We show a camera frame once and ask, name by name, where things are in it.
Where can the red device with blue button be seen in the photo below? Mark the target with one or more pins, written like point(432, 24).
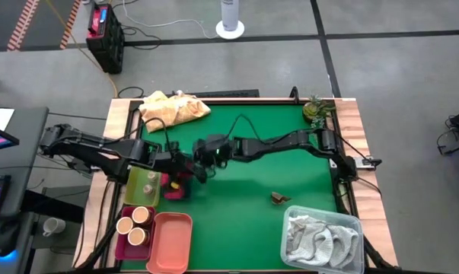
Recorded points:
point(96, 21)

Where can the teal plastic tray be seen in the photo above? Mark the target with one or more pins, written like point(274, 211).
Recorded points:
point(189, 190)

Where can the black computer mouse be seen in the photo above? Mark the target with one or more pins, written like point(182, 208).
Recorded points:
point(6, 237)

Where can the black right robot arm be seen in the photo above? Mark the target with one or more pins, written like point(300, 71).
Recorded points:
point(282, 141)

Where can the magenta plastic tray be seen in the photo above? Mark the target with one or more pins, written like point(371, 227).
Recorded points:
point(134, 254)

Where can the cardboard spice can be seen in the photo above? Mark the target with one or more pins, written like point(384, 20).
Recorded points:
point(138, 236)
point(141, 215)
point(125, 225)

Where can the yellow checked cloth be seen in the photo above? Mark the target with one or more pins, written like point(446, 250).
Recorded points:
point(172, 110)

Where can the clear plastic bin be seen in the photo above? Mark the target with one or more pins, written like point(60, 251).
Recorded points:
point(360, 243)

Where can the brown paper packet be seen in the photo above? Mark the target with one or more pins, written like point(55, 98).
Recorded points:
point(279, 198)

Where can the white mug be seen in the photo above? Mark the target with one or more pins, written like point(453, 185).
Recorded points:
point(54, 226)

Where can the small potted succulent plant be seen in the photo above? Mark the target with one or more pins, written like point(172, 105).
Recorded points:
point(313, 110)

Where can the green table mat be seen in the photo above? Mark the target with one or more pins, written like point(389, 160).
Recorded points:
point(244, 220)

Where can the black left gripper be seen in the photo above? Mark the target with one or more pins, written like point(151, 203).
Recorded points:
point(181, 163)

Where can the black battery box red top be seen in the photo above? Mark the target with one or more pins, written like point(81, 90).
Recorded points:
point(109, 49)

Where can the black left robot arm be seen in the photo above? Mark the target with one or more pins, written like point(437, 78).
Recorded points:
point(99, 150)

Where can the lime green plastic tray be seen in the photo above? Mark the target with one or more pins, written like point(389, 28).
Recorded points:
point(136, 190)

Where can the dark grey desk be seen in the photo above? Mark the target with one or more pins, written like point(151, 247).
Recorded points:
point(23, 163)

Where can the small glass spice jar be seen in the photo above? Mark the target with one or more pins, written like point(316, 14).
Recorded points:
point(148, 189)
point(152, 176)

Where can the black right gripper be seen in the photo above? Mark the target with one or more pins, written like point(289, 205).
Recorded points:
point(214, 150)

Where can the salmon orange plastic tray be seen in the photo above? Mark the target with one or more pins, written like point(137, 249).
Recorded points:
point(170, 247)

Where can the grey towel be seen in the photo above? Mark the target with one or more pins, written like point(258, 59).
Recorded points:
point(320, 239)

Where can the white tower fan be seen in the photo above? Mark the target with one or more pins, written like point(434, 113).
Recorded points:
point(229, 15)

